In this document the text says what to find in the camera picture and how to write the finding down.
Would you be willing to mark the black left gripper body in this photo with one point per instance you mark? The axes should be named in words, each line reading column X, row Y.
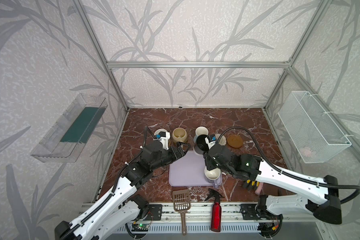
column 174, row 153

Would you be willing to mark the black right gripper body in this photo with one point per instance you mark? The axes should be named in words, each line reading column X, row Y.
column 209, row 157

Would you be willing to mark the beige ceramic mug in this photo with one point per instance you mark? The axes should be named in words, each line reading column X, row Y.
column 179, row 135

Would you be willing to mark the white and lilac mug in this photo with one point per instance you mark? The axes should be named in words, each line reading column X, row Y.
column 214, row 177

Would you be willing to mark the black mug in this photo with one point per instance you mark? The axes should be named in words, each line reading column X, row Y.
column 201, row 145

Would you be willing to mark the dark wooden coaster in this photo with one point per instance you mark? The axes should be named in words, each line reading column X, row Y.
column 235, row 141

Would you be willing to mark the white and blue mug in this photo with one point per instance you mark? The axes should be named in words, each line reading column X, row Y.
column 200, row 131

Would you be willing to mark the white speckled mug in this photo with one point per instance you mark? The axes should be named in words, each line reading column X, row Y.
column 159, row 132

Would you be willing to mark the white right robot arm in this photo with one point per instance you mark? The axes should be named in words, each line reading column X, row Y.
column 321, row 197

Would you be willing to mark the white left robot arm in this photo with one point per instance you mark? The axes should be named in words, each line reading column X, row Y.
column 120, row 204

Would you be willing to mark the multicolour woven coaster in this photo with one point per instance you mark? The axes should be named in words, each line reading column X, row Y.
column 222, row 140

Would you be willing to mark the lilac plastic tray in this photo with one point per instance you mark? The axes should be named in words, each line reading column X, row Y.
column 189, row 171

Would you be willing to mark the yellow black work glove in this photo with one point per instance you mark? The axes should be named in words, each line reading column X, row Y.
column 250, row 185

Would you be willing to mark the brown litter scoop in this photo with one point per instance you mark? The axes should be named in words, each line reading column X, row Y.
column 182, row 203

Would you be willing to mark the red spray bottle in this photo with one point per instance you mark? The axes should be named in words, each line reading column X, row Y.
column 216, row 210

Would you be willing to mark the green circuit board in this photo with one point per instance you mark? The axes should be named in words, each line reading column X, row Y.
column 140, row 227

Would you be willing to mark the pink item in basket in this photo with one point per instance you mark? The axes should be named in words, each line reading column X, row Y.
column 306, row 152

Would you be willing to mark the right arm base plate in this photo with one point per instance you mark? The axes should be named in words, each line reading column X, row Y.
column 252, row 212

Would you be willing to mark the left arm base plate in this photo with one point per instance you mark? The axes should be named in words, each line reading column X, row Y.
column 151, row 213

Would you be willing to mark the white wire wall basket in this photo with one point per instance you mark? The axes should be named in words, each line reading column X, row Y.
column 310, row 125

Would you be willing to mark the clear plastic wall shelf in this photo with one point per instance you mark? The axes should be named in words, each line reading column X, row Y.
column 67, row 138

